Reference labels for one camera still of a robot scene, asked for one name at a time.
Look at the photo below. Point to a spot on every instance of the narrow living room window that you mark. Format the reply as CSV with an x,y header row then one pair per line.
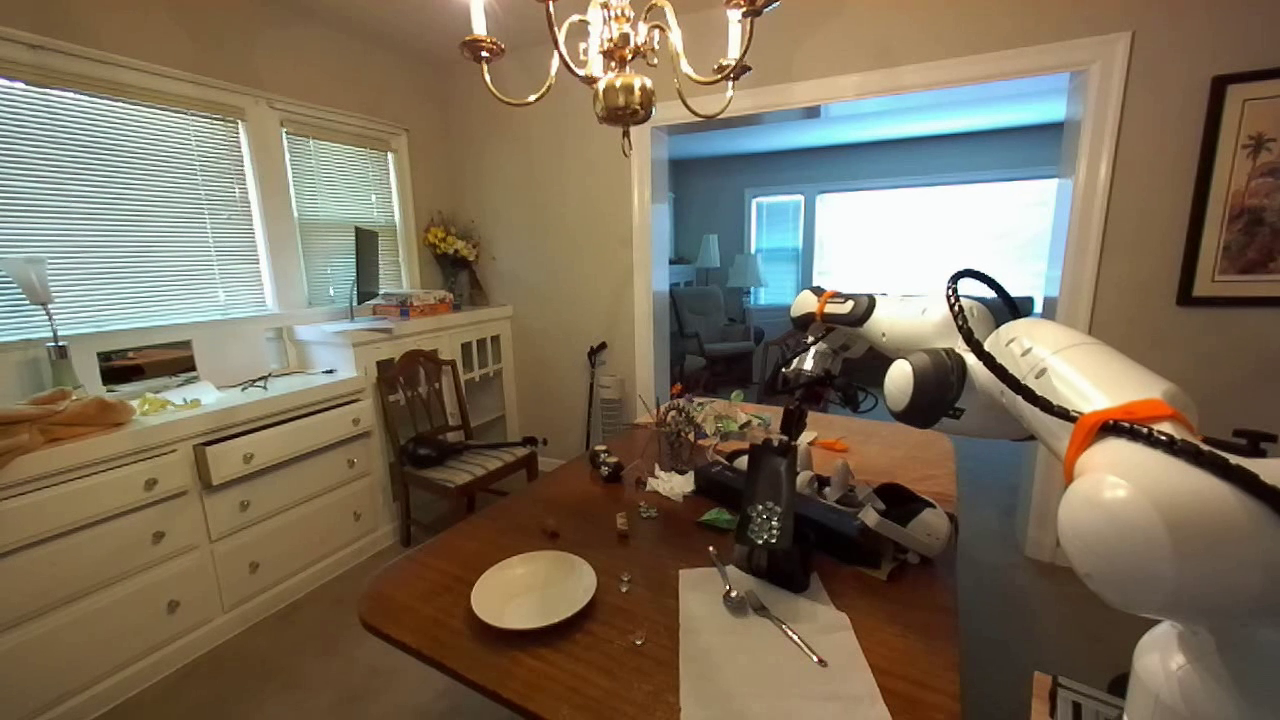
x,y
779,247

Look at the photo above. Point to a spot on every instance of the black cardboard box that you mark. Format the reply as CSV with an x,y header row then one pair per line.
x,y
835,523

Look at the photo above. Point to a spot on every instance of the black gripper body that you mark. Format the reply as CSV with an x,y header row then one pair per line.
x,y
820,370

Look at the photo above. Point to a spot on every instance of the white drawer dresser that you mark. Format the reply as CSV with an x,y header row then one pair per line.
x,y
106,574

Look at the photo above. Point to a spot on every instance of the wide living room window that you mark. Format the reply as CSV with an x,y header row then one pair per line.
x,y
934,227

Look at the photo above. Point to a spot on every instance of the small tan object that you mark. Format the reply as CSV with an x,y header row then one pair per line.
x,y
621,524

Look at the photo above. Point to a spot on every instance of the white plate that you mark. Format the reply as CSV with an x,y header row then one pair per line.
x,y
532,589

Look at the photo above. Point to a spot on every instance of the green wrapper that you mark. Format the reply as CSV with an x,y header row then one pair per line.
x,y
723,518

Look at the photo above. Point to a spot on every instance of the framed picture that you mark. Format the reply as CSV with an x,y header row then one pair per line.
x,y
1246,184

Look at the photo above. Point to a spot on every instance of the wide window with blinds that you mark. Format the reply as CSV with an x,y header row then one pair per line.
x,y
134,200

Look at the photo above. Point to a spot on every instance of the crumpled white tissue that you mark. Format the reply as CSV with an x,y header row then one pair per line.
x,y
668,487

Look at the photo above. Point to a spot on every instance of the table lamp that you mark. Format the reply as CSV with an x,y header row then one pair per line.
x,y
745,268

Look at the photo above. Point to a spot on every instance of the white box with dark print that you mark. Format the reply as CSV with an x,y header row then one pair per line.
x,y
144,365

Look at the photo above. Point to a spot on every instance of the wooden chair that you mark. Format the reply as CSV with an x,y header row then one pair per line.
x,y
422,401

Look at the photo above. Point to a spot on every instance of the silver spoon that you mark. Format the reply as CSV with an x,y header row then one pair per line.
x,y
737,600

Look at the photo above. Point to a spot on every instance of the white glass door cabinet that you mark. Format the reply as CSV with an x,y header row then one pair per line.
x,y
474,362

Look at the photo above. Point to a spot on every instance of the vase with feather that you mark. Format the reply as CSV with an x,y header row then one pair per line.
x,y
63,362

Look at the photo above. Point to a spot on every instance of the black mug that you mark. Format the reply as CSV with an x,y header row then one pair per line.
x,y
772,574

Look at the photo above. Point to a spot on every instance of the armchair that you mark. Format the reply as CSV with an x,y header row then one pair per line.
x,y
706,324

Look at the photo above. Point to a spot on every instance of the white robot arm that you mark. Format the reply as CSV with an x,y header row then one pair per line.
x,y
1175,532

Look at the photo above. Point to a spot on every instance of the white paper placemat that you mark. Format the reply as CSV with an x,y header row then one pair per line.
x,y
745,681

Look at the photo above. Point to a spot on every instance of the brass chandelier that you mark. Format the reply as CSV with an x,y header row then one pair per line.
x,y
621,94

